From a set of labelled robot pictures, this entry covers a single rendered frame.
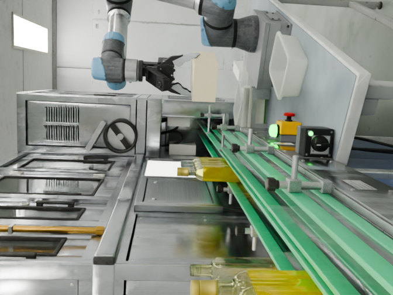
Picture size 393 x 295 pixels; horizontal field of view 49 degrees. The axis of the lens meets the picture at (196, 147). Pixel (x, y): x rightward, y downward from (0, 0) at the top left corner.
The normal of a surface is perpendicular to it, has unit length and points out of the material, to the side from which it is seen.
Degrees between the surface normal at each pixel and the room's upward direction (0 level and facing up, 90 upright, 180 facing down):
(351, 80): 0
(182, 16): 90
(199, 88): 90
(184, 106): 90
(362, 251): 90
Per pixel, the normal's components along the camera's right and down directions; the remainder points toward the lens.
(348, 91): -1.00, -0.04
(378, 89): 0.05, 0.47
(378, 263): 0.05, -0.99
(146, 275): 0.07, 0.15
